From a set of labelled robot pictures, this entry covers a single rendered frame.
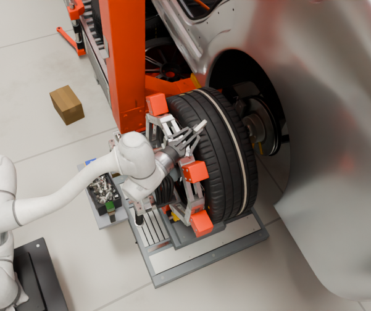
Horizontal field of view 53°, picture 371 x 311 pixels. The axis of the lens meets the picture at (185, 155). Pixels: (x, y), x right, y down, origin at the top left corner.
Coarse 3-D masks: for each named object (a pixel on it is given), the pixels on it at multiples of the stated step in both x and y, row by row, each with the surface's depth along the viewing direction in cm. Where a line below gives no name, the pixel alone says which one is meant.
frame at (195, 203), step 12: (156, 120) 167; (168, 120) 161; (156, 132) 192; (168, 132) 158; (156, 144) 201; (192, 156) 153; (180, 168) 156; (192, 192) 157; (180, 204) 193; (192, 204) 158; (180, 216) 183
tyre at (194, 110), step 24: (192, 96) 168; (216, 96) 166; (192, 120) 155; (216, 120) 156; (240, 120) 159; (216, 144) 153; (240, 144) 156; (216, 168) 152; (240, 168) 156; (216, 192) 155; (240, 192) 161; (216, 216) 164
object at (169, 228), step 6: (162, 216) 239; (168, 222) 240; (168, 228) 235; (222, 228) 241; (168, 234) 241; (174, 234) 236; (210, 234) 241; (174, 240) 234; (198, 240) 239; (174, 246) 234; (180, 246) 233
